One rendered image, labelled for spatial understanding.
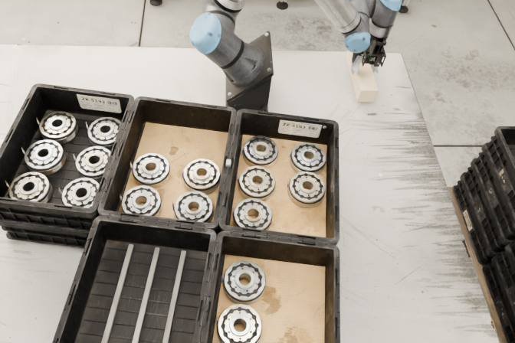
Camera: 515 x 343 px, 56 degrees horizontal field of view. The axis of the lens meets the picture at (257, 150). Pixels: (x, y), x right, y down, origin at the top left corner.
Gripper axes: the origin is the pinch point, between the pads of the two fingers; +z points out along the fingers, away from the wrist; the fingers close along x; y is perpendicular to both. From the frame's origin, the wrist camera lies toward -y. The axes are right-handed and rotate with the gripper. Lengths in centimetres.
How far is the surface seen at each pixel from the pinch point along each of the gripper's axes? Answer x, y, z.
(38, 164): -103, 49, -10
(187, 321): -62, 92, -7
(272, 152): -38, 45, -10
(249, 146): -45, 43, -10
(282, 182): -36, 54, -7
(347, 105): -6.2, 12.0, 6.3
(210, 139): -56, 38, -7
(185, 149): -64, 42, -7
